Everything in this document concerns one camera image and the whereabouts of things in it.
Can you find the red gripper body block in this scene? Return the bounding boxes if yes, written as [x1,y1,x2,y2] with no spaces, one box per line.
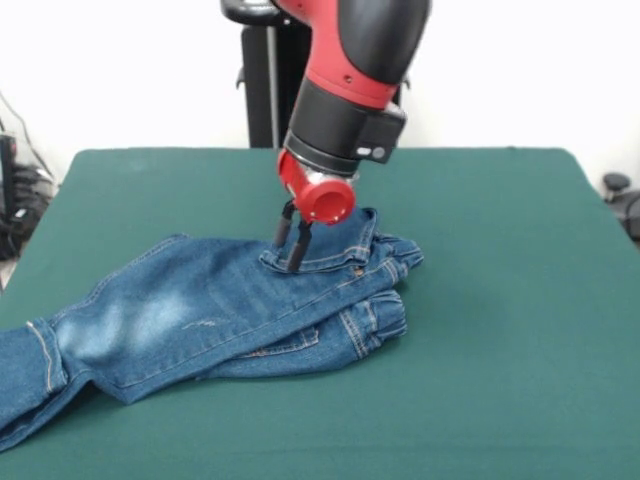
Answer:
[277,148,358,227]

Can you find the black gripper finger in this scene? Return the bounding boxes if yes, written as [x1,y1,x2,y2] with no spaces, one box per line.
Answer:
[286,219,315,274]
[273,198,297,248]

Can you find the blue denim jeans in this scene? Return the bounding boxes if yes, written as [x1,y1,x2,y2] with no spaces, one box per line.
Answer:
[0,203,425,454]

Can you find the dark green table cloth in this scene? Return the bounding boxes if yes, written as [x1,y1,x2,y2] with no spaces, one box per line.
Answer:
[0,146,640,480]

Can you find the grey chair base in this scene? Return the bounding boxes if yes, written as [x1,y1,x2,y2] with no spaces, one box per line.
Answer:
[12,164,56,201]
[602,172,640,241]

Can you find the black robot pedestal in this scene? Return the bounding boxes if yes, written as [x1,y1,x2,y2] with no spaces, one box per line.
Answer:
[219,0,414,149]

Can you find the black upright frame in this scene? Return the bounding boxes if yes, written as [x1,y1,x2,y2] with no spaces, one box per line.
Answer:
[0,132,17,259]

